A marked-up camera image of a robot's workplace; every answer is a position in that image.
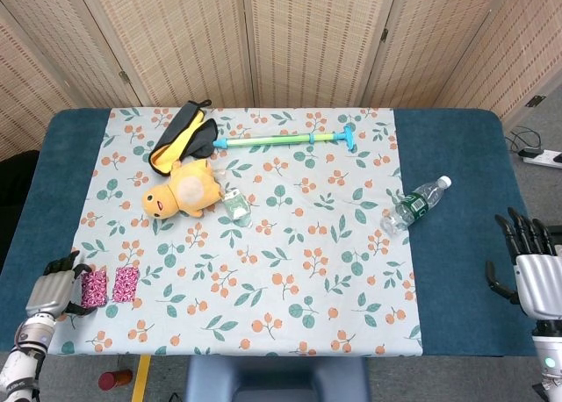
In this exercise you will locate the grey yellow fabric pouch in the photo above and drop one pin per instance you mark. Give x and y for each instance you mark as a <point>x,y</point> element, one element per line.
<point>184,130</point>

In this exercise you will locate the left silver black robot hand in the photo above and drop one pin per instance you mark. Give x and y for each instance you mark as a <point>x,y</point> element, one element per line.
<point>50,294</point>

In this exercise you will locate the floral leaf print tablecloth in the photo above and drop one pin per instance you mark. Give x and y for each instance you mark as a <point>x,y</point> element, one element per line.
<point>285,244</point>

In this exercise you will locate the green blue water squirter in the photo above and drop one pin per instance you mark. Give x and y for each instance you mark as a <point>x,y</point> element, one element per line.
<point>272,139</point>

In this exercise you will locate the metal screen hinge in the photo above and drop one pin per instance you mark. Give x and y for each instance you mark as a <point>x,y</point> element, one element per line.
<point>384,34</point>
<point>125,76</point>
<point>536,100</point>

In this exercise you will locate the white power strip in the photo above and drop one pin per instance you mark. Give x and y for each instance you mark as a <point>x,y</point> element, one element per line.
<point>546,158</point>

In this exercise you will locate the black bulky object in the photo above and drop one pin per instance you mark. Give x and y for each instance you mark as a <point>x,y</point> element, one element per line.
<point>15,182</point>

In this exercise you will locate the red orange cylinder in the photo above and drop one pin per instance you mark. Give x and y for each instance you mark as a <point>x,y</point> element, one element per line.
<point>110,380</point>

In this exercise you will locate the small green clear packet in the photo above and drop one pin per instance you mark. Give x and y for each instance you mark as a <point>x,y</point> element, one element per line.
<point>235,205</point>

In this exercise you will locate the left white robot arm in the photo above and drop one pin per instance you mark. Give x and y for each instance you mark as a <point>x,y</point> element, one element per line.
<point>22,362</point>

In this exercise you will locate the woven bamboo screen panel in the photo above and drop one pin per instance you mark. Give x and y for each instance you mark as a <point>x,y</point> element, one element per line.
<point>434,46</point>
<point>22,112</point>
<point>175,38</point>
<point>57,33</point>
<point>316,38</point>
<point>527,46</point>

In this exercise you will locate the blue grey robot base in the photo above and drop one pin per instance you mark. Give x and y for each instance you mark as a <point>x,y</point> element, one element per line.
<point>276,375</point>

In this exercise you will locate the yellow plush duck toy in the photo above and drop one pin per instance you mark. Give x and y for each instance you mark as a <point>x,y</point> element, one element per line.
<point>189,191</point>

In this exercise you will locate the black plug adapter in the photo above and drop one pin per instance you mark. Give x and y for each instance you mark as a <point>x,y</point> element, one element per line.
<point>530,151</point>

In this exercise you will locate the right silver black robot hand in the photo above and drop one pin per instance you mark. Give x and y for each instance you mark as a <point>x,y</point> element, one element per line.
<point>541,283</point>

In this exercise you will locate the teal table cover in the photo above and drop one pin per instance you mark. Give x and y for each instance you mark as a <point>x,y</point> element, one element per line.
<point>448,165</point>

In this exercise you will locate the clear water bottle green label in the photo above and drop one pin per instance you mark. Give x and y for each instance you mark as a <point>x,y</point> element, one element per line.
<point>412,206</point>

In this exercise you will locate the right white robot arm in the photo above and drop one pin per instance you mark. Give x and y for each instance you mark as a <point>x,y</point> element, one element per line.
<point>548,353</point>

